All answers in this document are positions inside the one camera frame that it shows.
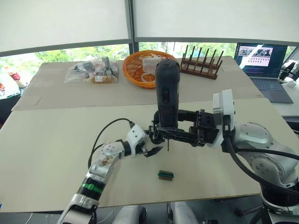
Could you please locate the grey window post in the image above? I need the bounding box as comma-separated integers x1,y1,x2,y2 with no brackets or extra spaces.
125,0,141,53

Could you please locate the grey open laptop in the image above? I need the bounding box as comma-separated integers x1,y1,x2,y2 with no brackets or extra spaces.
233,42,294,104

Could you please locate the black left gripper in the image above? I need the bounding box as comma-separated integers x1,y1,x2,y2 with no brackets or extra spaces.
139,125,165,158

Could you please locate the clear plastic cup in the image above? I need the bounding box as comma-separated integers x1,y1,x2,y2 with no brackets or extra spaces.
142,57,162,72

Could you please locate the white roller blind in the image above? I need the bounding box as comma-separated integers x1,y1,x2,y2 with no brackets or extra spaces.
133,0,299,44
0,0,133,57

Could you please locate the black electric screwdriver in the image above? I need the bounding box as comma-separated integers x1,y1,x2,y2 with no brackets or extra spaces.
155,59,181,151

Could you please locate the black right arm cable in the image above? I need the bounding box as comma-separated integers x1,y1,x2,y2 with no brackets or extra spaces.
221,134,299,199

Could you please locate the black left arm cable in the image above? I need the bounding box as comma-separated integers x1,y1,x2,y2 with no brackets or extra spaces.
88,118,135,169

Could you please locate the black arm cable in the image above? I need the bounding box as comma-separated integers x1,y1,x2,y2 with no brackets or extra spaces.
88,118,135,169
221,134,299,199

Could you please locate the white rounded shape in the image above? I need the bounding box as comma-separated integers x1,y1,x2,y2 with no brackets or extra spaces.
167,201,199,224
115,205,147,224

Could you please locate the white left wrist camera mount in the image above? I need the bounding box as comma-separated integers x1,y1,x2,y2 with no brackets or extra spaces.
126,124,149,157

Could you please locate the brown wooden peg rack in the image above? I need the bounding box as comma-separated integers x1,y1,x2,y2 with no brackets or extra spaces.
180,44,224,81

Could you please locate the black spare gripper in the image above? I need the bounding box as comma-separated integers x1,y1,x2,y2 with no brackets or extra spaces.
279,59,299,83

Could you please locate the white plastic ring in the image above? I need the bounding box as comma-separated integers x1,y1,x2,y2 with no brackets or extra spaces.
141,72,157,83

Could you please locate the clear plastic bag of items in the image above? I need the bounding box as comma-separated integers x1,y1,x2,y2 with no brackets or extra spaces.
64,56,120,85

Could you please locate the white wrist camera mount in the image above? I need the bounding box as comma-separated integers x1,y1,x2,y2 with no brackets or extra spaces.
126,124,149,157
206,89,235,149

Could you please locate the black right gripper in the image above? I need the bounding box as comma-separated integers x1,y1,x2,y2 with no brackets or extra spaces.
153,109,221,148

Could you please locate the beige cardboard sheet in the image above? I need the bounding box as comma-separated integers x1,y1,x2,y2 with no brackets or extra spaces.
11,56,265,112

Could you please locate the small green finger piece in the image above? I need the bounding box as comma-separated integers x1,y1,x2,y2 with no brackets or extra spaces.
157,170,175,181

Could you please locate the white desk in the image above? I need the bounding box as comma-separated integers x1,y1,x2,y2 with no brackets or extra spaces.
242,70,299,118

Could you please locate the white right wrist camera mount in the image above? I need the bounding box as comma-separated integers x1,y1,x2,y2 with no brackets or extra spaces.
206,89,235,149

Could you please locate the orange wicker basket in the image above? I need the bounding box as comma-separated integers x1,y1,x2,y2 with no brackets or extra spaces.
122,50,179,90

